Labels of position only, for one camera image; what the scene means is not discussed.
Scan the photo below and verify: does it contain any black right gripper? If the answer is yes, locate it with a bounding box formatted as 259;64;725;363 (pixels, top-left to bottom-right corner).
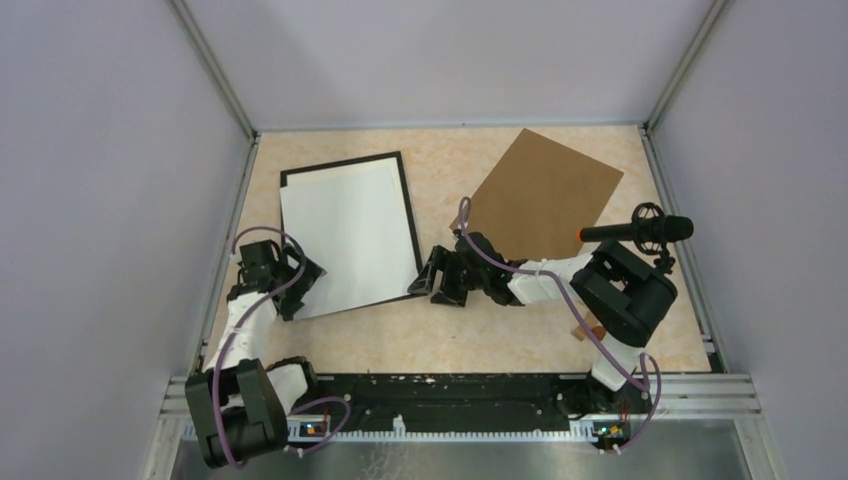
408;245;488;307

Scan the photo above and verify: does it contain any cat photo print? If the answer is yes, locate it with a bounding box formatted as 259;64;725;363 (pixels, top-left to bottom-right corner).
279;164;420;322

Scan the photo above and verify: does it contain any black picture frame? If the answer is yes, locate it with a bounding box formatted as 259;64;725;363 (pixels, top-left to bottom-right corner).
279;150;425;313

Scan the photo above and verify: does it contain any brown frame backing board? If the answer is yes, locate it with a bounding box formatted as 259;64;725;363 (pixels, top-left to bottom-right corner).
467;129;623;260

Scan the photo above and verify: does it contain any white mat board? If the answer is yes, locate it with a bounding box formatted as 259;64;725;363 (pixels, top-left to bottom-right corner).
281;156;404;201

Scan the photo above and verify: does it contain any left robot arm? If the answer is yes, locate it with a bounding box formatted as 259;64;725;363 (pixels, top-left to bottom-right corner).
185;240;325;468

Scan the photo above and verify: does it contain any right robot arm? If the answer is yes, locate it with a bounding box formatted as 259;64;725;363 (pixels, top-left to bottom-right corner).
407;232;678;412

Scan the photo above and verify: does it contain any black microphone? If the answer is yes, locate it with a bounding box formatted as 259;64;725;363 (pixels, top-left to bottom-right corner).
577;202;694;274

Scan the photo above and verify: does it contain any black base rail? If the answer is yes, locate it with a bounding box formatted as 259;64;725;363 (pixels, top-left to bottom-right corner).
269;368;652;434

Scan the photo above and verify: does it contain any wooden frame stand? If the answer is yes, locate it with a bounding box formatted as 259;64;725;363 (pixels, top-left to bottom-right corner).
572;312;605;344

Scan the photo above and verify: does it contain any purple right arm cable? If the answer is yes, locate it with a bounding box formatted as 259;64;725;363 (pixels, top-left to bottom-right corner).
457;195;664;453

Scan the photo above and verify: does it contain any aluminium enclosure frame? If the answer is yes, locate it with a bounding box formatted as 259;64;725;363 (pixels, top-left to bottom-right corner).
143;1;784;479

